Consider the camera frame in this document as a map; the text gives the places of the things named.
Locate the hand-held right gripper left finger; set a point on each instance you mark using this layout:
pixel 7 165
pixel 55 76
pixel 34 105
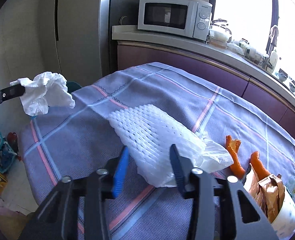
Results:
pixel 120 170

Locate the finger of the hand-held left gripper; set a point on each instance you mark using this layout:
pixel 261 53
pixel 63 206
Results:
pixel 7 93

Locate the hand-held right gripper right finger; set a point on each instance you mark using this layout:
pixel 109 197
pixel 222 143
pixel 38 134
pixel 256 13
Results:
pixel 176 167

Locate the white tissue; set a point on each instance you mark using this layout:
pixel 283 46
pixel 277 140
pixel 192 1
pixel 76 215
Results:
pixel 47 90

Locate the white foam fruit net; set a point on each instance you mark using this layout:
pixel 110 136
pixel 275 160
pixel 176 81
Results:
pixel 147 130

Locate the blue plastic waste bin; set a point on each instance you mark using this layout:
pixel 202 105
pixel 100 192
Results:
pixel 75 87

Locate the copper foil snack wrapper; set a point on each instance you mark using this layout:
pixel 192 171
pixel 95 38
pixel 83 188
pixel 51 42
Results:
pixel 267 195

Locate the white paper cup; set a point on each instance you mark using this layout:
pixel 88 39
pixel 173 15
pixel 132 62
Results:
pixel 288 212

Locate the clear plastic bag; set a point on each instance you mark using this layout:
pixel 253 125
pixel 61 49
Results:
pixel 212 157

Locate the blue checked tablecloth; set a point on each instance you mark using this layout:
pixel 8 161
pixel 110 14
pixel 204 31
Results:
pixel 87 130

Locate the teal plastic basket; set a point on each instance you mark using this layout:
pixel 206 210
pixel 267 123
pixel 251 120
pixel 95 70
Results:
pixel 2 150

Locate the orange peel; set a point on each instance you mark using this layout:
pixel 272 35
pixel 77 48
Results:
pixel 258 163
pixel 235 160

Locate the grey refrigerator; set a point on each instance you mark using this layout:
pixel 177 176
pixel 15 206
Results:
pixel 82 25

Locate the purple kitchen counter cabinet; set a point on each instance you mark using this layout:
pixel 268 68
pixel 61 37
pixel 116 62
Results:
pixel 187 62

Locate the glass teapot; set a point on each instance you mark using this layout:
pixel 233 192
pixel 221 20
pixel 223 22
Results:
pixel 221 31

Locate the white microwave oven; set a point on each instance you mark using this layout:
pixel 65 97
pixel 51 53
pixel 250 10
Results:
pixel 195 17

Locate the kitchen faucet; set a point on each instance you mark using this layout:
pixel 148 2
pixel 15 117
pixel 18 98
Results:
pixel 273 37

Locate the kitchen window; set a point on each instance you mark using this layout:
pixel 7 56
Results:
pixel 242 10

